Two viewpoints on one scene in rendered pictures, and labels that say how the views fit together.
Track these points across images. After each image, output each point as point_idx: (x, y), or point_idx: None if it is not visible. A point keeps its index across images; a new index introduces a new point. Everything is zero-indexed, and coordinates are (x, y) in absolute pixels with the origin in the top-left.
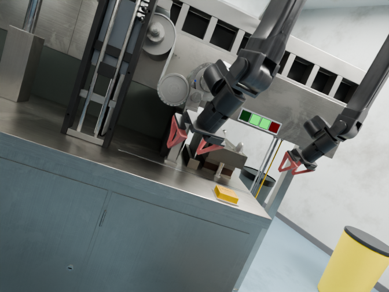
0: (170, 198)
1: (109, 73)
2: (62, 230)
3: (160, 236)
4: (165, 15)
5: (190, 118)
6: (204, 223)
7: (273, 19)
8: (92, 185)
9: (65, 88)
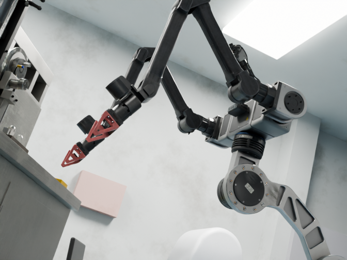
0: (47, 185)
1: None
2: None
3: (24, 229)
4: None
5: (116, 114)
6: (48, 211)
7: (160, 67)
8: (1, 174)
9: None
